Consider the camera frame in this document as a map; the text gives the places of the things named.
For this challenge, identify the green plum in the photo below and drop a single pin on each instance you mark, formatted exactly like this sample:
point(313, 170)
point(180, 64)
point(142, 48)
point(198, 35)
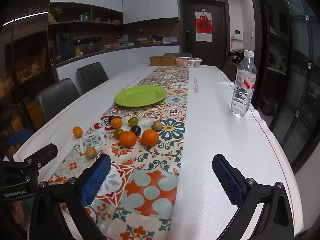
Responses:
point(133, 121)
point(117, 132)

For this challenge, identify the dark purple plum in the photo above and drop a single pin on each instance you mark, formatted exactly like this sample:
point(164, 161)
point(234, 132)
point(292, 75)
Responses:
point(110, 118)
point(136, 130)

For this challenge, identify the red and white wall poster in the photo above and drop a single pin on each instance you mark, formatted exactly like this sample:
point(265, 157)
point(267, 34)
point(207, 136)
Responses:
point(204, 26)

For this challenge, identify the black water dispenser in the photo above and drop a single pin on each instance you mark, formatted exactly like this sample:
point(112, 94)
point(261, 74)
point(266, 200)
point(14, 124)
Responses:
point(64, 45)

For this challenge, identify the dark grey chair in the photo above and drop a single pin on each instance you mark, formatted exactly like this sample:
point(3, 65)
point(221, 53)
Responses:
point(92, 76)
point(58, 97)
point(230, 70)
point(177, 54)

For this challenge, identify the white intercom panel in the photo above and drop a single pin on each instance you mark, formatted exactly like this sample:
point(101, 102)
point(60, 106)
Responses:
point(237, 33)

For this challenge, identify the small orange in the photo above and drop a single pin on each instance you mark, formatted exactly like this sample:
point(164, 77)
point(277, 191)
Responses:
point(77, 131)
point(116, 122)

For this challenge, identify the white kitchen counter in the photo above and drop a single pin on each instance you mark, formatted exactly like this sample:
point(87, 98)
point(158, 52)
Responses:
point(125, 55)

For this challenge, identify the wicker box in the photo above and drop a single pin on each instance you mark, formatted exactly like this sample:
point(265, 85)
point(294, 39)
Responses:
point(162, 60)

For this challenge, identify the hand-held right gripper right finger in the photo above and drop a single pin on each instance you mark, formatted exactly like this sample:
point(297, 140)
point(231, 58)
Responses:
point(226, 180)

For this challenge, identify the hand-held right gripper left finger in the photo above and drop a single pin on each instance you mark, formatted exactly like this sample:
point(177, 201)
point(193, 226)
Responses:
point(96, 177)

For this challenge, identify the teal box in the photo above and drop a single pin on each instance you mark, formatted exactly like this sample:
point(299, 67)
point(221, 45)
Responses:
point(123, 40)

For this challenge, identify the glass display cabinet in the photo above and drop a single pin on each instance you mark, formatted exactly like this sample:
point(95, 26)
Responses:
point(20, 67)

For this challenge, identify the wooden wall shelf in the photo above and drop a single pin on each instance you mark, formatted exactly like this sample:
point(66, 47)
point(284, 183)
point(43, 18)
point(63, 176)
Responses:
point(82, 23)

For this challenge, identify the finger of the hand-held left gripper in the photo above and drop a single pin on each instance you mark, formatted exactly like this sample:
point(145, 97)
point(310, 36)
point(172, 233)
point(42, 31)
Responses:
point(41, 155)
point(18, 137)

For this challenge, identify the pile of bags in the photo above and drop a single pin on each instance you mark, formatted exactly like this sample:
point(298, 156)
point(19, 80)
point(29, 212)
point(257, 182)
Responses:
point(236, 53)

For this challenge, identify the large orange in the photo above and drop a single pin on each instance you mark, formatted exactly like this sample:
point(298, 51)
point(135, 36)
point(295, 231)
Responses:
point(150, 137)
point(127, 139)

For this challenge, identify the brown round fruit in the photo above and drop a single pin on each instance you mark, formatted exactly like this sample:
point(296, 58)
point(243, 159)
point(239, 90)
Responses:
point(90, 152)
point(157, 125)

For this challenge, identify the white plastic basket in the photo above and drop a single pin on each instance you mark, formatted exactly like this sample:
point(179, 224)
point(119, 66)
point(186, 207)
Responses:
point(188, 66)

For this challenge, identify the pile of tangerines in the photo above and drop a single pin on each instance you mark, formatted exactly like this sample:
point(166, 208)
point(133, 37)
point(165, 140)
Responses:
point(186, 62)

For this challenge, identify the clear plastic water bottle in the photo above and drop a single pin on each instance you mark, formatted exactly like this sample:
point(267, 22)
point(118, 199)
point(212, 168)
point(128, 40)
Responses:
point(243, 90)

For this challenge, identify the green plate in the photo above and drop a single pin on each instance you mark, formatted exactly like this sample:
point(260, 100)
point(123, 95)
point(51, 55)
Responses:
point(140, 95)

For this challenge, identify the glass kettle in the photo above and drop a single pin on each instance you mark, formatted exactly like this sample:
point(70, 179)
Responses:
point(91, 46)

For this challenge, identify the yellow bottles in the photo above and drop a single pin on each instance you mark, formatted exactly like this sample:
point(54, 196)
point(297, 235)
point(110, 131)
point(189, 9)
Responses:
point(78, 52)

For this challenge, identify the white counter box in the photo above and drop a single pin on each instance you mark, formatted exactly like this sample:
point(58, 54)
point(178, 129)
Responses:
point(170, 40)

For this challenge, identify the woven counter basket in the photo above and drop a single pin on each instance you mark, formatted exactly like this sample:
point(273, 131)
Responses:
point(143, 41)

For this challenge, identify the dark brown door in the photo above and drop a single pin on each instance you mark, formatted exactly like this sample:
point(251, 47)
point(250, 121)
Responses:
point(217, 30)

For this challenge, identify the floral patterned table runner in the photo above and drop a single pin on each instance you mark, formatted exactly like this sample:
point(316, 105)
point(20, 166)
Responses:
point(155, 187)

